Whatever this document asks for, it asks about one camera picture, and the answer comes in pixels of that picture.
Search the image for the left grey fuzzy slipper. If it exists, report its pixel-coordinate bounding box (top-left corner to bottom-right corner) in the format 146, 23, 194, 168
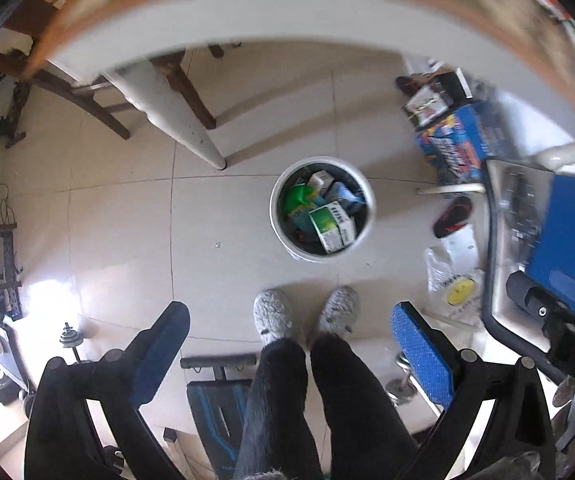
252, 289, 295, 346

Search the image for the small dumbbell on left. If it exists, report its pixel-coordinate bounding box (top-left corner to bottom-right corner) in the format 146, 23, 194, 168
60, 322, 83, 363

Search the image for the black red flip flop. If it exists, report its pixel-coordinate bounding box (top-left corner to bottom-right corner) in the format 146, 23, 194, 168
433, 195, 473, 238

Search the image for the blue plastic wrapper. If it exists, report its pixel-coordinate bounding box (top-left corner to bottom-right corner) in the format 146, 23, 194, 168
324, 181, 365, 214

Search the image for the green teal packaging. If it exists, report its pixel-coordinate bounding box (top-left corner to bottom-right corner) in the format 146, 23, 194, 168
283, 183, 325, 221

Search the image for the blue colourful drink carton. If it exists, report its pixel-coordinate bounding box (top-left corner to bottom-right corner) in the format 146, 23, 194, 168
415, 101, 517, 185

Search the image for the right black trouser leg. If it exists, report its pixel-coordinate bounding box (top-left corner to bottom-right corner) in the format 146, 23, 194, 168
310, 333, 417, 479

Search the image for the white long carton box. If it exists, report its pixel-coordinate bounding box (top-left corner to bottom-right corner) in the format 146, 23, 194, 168
307, 170, 334, 196

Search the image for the white table leg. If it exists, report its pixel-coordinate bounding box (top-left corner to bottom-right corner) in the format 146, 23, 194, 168
103, 61, 226, 170

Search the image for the blue seat office chair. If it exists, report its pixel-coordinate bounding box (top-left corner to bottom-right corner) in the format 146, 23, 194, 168
481, 158, 575, 384

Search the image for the smiley face plastic bag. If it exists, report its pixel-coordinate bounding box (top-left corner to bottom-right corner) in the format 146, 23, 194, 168
424, 223, 485, 330

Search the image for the chrome dumbbell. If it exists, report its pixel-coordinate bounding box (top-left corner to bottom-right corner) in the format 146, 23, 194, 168
385, 352, 417, 405

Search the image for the green white medicine box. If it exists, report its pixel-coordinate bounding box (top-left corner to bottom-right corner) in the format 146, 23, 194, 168
309, 202, 357, 255

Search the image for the black weight bench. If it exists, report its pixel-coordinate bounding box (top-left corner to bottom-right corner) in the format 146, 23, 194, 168
180, 353, 257, 479

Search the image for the white round trash bin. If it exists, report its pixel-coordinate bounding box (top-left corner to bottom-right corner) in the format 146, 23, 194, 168
270, 156, 376, 263

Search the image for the black white gift box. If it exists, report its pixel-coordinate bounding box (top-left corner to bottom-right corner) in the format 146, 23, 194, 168
396, 68, 473, 129

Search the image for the white round dining table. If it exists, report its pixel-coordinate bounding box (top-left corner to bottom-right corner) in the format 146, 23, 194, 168
21, 0, 575, 151

